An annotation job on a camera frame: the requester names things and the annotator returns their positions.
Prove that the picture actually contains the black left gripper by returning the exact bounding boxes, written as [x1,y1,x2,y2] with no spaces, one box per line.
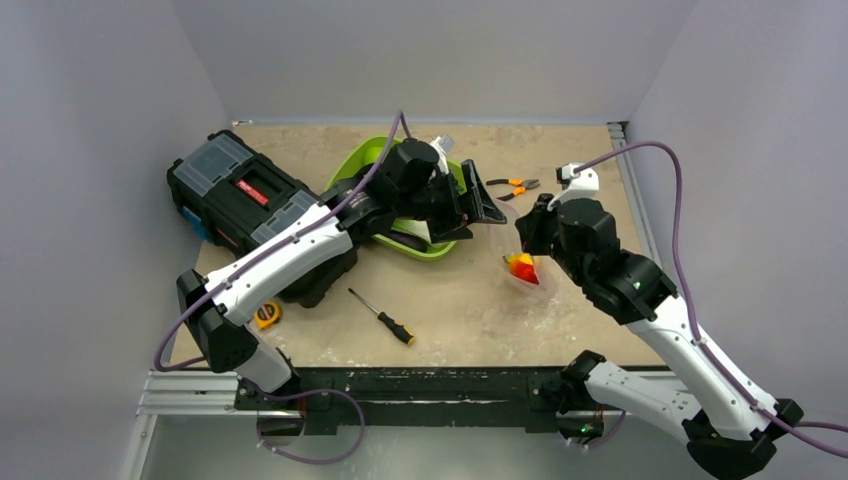
[396,161,505,243]

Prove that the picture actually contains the yellow pear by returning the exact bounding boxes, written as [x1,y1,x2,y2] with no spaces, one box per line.
[507,253,534,265]

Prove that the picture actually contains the clear zip top bag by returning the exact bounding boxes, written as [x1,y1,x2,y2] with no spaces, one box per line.
[486,200,558,301]

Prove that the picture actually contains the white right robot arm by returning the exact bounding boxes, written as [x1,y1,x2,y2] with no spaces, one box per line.
[515,194,803,479]

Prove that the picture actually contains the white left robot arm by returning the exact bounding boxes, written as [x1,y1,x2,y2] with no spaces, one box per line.
[177,138,506,409]

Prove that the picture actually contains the green bok choy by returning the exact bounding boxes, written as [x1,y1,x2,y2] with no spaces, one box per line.
[392,219,431,243]

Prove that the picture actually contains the purple eggplant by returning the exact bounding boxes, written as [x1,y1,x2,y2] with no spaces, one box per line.
[386,230,434,255]

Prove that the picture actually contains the orange black pliers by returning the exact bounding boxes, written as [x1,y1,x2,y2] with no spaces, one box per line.
[485,178,540,202]

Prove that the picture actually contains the green plastic tray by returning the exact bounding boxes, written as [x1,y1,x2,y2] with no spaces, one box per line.
[324,136,456,262]

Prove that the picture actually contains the black yellow screwdriver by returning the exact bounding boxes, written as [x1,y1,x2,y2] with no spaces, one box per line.
[348,288,415,346]

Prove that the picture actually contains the yellow tape measure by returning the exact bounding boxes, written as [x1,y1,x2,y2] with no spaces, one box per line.
[253,300,283,331]

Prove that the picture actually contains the black toolbox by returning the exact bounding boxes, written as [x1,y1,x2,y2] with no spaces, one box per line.
[166,130,358,310]

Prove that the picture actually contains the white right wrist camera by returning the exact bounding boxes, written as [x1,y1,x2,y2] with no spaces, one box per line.
[547,163,600,211]

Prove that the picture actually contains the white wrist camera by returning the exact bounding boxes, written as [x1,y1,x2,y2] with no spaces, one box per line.
[547,163,600,211]
[429,134,461,179]

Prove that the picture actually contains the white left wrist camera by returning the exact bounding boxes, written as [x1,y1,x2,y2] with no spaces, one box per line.
[429,134,461,179]

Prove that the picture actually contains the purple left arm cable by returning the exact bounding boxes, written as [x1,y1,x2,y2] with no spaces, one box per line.
[153,109,412,466]

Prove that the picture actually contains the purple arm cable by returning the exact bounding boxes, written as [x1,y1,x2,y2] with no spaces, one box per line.
[569,140,848,457]
[153,109,412,466]

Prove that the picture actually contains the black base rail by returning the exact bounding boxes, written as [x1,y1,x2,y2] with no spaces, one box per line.
[234,366,597,435]

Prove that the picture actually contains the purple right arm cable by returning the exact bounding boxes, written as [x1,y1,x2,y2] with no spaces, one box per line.
[569,140,848,457]

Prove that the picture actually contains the aluminium frame rail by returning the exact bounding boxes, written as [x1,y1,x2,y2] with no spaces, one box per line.
[136,370,239,416]

